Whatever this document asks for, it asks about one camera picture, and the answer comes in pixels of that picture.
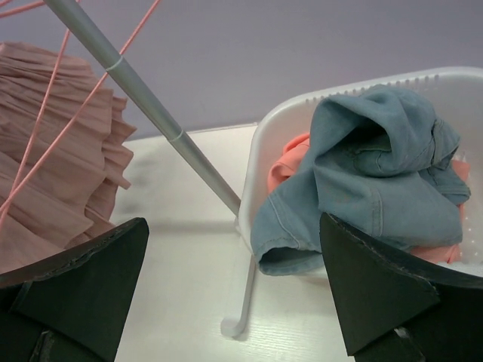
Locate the white plastic basin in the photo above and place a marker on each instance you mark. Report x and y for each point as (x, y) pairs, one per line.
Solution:
(456, 96)

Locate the dusty pink dress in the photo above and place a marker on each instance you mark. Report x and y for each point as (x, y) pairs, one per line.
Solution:
(77, 162)

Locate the coral pink skirt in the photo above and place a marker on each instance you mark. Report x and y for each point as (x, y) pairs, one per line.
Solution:
(289, 162)

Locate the pink denim skirt hanger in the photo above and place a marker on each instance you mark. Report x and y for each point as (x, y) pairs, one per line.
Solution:
(36, 126)

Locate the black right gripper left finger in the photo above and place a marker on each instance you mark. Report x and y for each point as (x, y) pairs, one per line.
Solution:
(73, 306)

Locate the white clothes rack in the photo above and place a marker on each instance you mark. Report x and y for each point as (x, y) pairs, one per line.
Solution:
(98, 45)

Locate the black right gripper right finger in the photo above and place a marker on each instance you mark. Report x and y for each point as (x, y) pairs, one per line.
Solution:
(392, 306)

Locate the blue denim skirt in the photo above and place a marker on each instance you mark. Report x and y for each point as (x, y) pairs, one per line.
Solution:
(381, 162)

